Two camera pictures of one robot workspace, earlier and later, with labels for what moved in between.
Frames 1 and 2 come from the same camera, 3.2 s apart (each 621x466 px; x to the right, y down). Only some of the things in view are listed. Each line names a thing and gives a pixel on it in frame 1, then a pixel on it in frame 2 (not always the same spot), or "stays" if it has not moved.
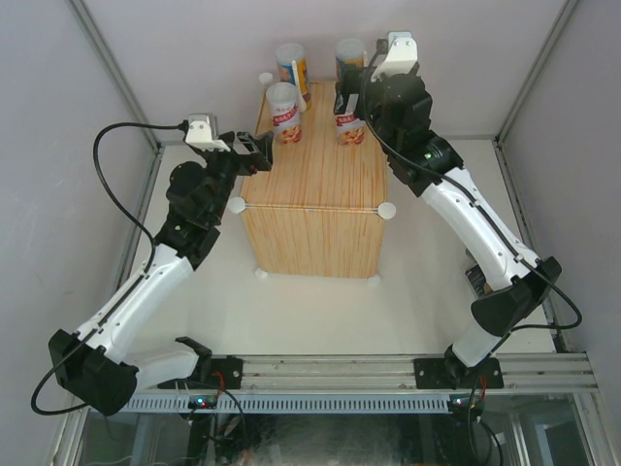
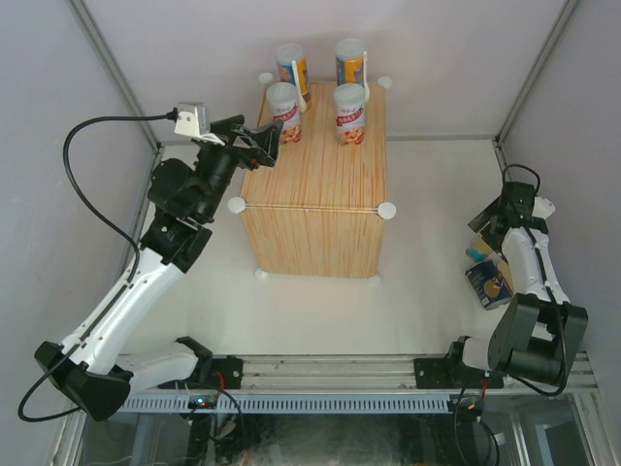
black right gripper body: (354, 83) to (497, 214)
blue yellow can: (349, 54) stays
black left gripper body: (228, 165) stays
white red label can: (349, 130) stays
